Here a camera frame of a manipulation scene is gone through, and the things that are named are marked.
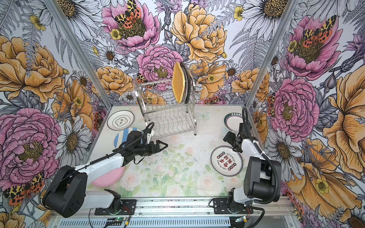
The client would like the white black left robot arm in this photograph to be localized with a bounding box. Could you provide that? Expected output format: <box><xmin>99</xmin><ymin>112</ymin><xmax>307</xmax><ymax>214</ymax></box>
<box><xmin>41</xmin><ymin>131</ymin><xmax>168</xmax><ymax>218</ymax></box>

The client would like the pink round plate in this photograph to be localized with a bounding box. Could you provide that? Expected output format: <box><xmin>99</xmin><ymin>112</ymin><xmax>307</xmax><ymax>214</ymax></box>
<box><xmin>91</xmin><ymin>167</ymin><xmax>125</xmax><ymax>188</ymax></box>

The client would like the white plate with black rings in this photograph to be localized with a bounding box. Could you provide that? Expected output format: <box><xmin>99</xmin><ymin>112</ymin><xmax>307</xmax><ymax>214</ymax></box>
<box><xmin>107</xmin><ymin>110</ymin><xmax>135</xmax><ymax>131</ymax></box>

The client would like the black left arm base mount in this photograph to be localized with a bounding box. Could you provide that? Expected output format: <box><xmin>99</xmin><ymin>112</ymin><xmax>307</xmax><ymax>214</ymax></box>
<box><xmin>94</xmin><ymin>189</ymin><xmax>137</xmax><ymax>216</ymax></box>

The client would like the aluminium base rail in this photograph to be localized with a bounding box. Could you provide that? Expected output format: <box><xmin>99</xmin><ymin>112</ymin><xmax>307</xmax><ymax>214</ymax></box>
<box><xmin>49</xmin><ymin>197</ymin><xmax>299</xmax><ymax>228</ymax></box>

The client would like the white plate with colored dots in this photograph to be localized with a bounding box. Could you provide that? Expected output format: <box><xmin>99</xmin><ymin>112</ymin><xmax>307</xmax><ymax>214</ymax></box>
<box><xmin>211</xmin><ymin>146</ymin><xmax>243</xmax><ymax>177</ymax></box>

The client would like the blue white striped plate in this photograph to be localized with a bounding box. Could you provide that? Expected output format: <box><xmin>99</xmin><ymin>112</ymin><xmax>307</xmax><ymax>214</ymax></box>
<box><xmin>114</xmin><ymin>128</ymin><xmax>143</xmax><ymax>149</ymax></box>

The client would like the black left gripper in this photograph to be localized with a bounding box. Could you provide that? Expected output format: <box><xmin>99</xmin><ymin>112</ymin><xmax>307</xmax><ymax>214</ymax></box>
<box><xmin>134</xmin><ymin>140</ymin><xmax>168</xmax><ymax>156</ymax></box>

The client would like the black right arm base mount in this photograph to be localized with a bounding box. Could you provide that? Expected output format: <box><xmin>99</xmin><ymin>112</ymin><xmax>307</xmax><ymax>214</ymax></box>
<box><xmin>209</xmin><ymin>197</ymin><xmax>253</xmax><ymax>215</ymax></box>

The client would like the green red rimmed white plate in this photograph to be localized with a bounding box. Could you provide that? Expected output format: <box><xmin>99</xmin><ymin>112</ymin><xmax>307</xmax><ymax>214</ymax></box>
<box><xmin>224</xmin><ymin>113</ymin><xmax>243</xmax><ymax>134</ymax></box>

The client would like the yellow woven square tray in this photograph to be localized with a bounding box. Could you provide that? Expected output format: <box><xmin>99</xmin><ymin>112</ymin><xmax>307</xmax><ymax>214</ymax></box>
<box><xmin>172</xmin><ymin>62</ymin><xmax>186</xmax><ymax>104</ymax></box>

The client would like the orange sunburst white plate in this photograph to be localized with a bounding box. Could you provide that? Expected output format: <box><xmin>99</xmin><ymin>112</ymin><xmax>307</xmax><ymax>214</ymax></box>
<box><xmin>181</xmin><ymin>63</ymin><xmax>190</xmax><ymax>104</ymax></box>

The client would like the steel wire dish rack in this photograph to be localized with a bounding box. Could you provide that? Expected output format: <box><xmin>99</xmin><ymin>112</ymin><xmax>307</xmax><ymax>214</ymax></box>
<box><xmin>134</xmin><ymin>75</ymin><xmax>197</xmax><ymax>139</ymax></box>

